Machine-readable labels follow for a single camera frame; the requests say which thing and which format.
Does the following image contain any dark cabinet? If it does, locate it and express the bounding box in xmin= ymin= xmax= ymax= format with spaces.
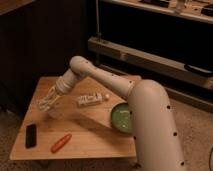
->
xmin=0 ymin=0 xmax=87 ymax=115

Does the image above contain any wooden table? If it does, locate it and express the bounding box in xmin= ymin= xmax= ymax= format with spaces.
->
xmin=10 ymin=77 xmax=135 ymax=160

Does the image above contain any wooden shelf unit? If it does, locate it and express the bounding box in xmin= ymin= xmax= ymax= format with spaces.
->
xmin=87 ymin=0 xmax=213 ymax=113

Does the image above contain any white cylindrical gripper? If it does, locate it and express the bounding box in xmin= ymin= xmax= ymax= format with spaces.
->
xmin=37 ymin=69 xmax=79 ymax=111

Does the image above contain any green bowl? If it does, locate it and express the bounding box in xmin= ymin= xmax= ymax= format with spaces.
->
xmin=110 ymin=103 xmax=132 ymax=134

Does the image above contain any black rectangular remote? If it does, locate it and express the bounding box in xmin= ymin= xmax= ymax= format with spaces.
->
xmin=25 ymin=124 xmax=37 ymax=148

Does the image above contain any orange carrot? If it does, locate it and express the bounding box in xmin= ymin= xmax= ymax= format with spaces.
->
xmin=51 ymin=134 xmax=72 ymax=153

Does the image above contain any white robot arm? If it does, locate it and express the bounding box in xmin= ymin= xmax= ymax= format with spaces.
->
xmin=38 ymin=56 xmax=187 ymax=171

